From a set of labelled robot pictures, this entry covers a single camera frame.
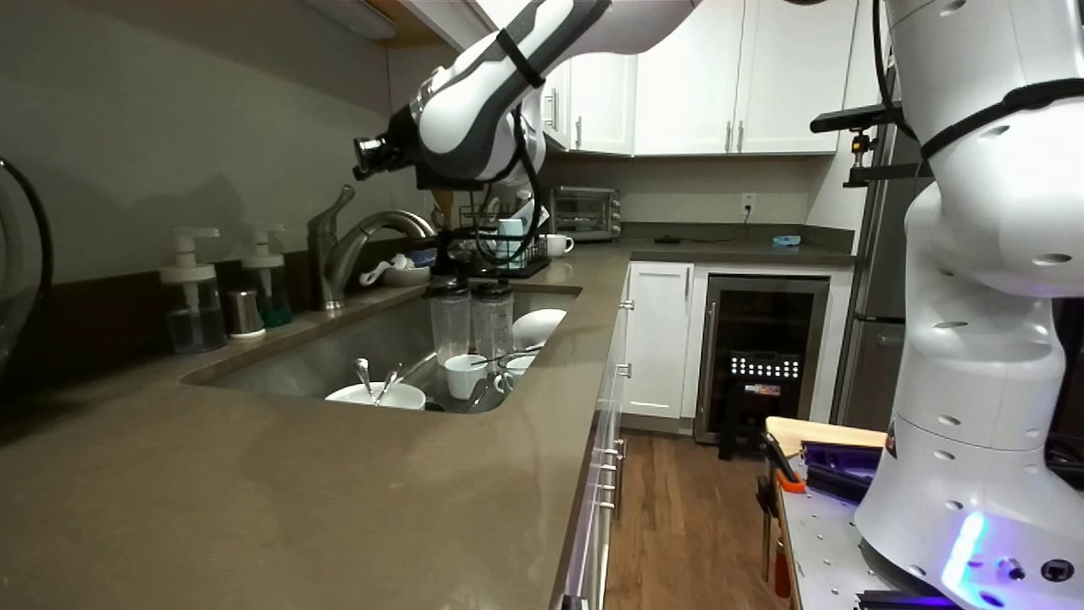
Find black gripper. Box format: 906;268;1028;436
352;109;422;179

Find brushed steel sink faucet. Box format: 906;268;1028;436
307;182;437;316

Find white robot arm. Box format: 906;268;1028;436
853;0;1084;610

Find stainless steel sink basin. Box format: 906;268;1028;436
189;288;576;414

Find white plate in sink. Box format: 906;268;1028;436
512;309;565;350

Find white mug in sink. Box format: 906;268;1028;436
443;352;488;398

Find black dish rack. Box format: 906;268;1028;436
434;204;549;278

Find clear blender jar black lid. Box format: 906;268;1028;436
427;278;470;358

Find white mug on counter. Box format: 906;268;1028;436
534;232;576;256

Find toaster oven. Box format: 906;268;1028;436
553;185;620;239

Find small metal cup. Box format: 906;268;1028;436
226;288;266;340

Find clear soap dispenser white pump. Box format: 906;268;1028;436
158;228;226;354

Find white lower cabinet door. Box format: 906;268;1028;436
625;259;691;421

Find white upper cabinets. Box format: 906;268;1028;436
387;0;894;158

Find glass bowl at left edge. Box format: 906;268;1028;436
0;154;55;374

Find blue dish on counter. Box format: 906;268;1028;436
771;232;802;248

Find black wine cooler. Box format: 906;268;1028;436
696;275;831;459

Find stainless steel refrigerator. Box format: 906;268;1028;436
835;126;931;430

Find robot mounting table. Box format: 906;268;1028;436
762;415;958;610

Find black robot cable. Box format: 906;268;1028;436
470;21;555;268

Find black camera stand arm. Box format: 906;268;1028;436
810;101;929;185

